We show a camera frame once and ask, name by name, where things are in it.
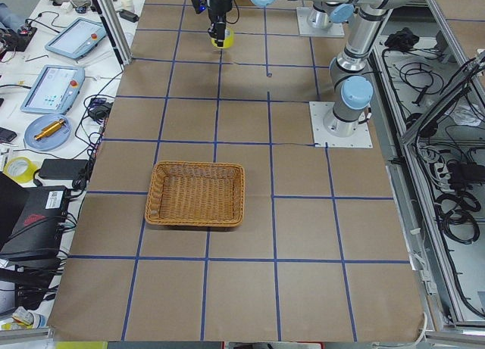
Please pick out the aluminium frame post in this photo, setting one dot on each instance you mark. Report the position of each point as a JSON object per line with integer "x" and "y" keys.
{"x": 115, "y": 33}

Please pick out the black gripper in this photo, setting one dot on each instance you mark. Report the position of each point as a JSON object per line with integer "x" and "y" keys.
{"x": 218, "y": 7}

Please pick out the brown wicker basket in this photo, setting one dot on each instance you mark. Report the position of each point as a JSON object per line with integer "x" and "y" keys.
{"x": 199, "y": 194}

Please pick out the upper teach pendant tablet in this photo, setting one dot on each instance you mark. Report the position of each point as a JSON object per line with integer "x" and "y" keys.
{"x": 78, "y": 39}

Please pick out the black power adapter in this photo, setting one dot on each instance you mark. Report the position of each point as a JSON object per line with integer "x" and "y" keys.
{"x": 62, "y": 169}

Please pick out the lower teach pendant tablet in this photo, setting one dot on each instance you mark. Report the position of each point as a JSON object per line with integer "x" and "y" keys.
{"x": 54, "y": 91}

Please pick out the black cloth bundle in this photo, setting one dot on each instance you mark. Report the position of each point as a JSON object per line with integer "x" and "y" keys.
{"x": 403, "y": 40}

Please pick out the teach pendant tablet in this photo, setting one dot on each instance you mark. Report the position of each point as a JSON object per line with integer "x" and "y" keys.
{"x": 78, "y": 39}
{"x": 54, "y": 91}

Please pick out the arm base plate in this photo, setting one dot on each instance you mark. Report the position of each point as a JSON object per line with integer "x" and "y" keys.
{"x": 330, "y": 132}
{"x": 313, "y": 23}

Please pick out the brass cylinder tool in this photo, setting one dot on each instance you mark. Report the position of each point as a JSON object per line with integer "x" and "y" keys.
{"x": 50, "y": 129}

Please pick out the white paper cup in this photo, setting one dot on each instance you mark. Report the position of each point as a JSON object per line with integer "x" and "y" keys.
{"x": 127, "y": 5}

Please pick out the blue plate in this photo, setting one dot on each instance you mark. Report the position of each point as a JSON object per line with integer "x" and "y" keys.
{"x": 49, "y": 143}

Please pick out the spare yellow tape roll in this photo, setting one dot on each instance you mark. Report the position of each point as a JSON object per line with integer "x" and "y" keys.
{"x": 20, "y": 169}

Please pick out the black computer box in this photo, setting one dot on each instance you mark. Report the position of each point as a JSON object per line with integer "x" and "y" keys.
{"x": 31, "y": 220}

